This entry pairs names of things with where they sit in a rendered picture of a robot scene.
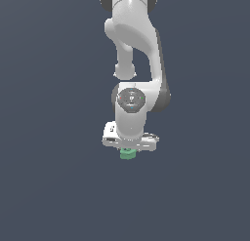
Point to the small green object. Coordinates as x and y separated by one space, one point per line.
127 153

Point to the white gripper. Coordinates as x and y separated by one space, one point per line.
110 134

